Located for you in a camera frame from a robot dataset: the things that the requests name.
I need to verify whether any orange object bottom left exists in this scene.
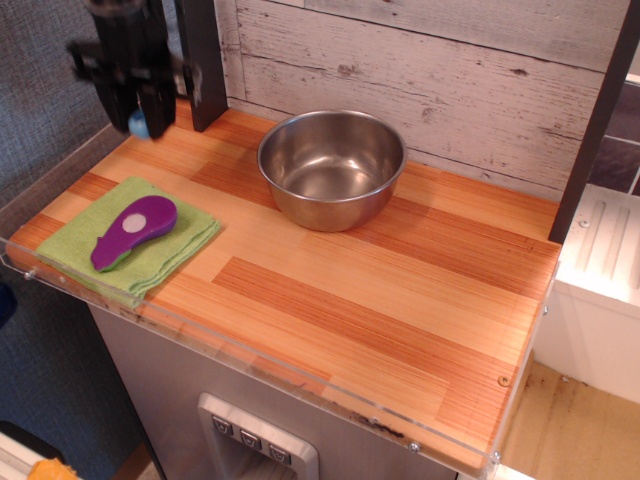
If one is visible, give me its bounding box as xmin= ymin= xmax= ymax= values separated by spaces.
xmin=27 ymin=459 xmax=78 ymax=480

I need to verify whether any green folded cloth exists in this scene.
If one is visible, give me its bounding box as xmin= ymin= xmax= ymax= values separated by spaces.
xmin=37 ymin=177 xmax=220 ymax=307

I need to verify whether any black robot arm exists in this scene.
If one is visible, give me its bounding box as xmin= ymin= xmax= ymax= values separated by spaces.
xmin=66 ymin=1 xmax=202 ymax=140

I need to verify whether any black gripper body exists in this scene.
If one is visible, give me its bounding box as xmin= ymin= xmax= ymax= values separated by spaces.
xmin=67 ymin=9 xmax=200 ymax=103

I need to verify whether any clear acrylic table guard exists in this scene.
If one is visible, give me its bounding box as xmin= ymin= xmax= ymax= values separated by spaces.
xmin=6 ymin=233 xmax=559 ymax=479

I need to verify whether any silver dispenser panel with buttons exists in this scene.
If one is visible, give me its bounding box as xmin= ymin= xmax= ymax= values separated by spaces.
xmin=198 ymin=393 xmax=320 ymax=479

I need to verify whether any white ridged cabinet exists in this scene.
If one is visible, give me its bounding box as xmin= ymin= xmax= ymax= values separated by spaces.
xmin=532 ymin=73 xmax=640 ymax=405

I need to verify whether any stainless steel bowl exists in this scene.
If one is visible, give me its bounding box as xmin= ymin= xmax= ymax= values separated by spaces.
xmin=257 ymin=110 xmax=407 ymax=232

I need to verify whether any blue handled grey spoon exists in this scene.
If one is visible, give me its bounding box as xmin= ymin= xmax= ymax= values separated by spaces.
xmin=128 ymin=109 xmax=151 ymax=140

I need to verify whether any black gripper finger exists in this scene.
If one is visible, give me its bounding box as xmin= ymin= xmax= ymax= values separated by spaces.
xmin=97 ymin=89 xmax=138 ymax=133
xmin=138 ymin=94 xmax=176 ymax=139

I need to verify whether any dark right shelf post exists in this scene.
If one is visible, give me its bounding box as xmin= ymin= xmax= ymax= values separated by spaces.
xmin=548 ymin=0 xmax=639 ymax=244

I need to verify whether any purple toy eggplant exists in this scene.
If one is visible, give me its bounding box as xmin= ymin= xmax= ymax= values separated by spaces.
xmin=90 ymin=195 xmax=178 ymax=272

